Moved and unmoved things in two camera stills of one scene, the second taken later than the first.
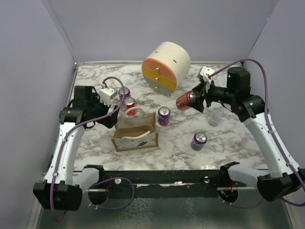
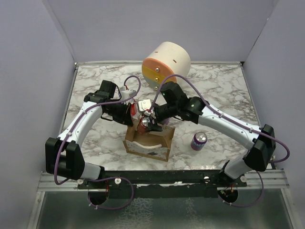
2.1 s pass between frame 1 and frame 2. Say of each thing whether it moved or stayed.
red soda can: moved
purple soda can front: stayed
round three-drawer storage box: stayed
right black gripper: moved
